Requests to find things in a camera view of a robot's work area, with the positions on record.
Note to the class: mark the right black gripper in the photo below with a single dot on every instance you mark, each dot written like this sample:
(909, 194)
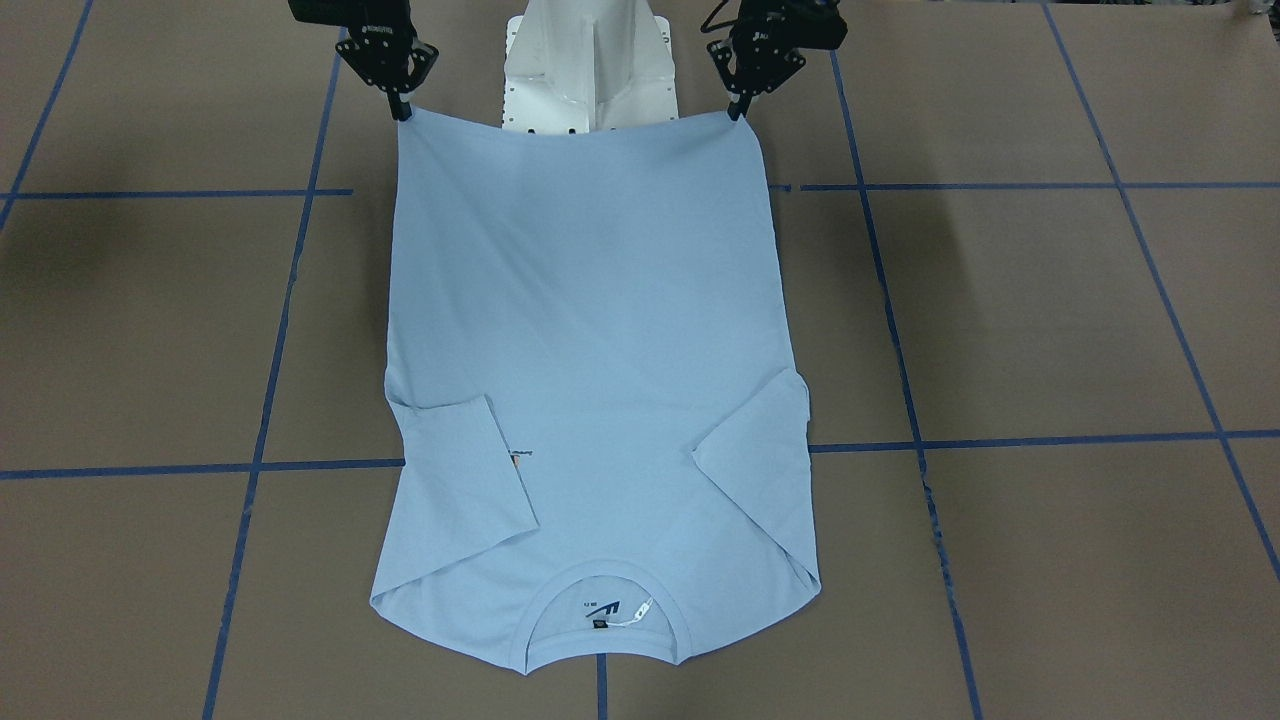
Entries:
(352, 15)

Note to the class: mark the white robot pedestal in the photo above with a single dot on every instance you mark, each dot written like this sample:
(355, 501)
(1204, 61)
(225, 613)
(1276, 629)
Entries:
(576, 67)

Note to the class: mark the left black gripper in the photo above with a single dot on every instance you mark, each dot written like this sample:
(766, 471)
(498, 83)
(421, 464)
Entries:
(762, 62)

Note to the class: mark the light blue polo shirt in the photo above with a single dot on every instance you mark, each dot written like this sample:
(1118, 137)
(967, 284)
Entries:
(603, 426)

